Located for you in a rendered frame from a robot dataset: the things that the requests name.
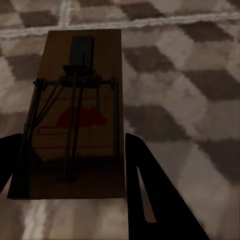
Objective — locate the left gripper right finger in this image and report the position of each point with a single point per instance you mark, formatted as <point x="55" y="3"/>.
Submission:
<point x="174" y="219"/>

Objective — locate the mousetrap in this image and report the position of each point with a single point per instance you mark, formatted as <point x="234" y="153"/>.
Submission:
<point x="73" y="139"/>

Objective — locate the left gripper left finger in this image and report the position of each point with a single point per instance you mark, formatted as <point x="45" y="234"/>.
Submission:
<point x="9" y="148"/>

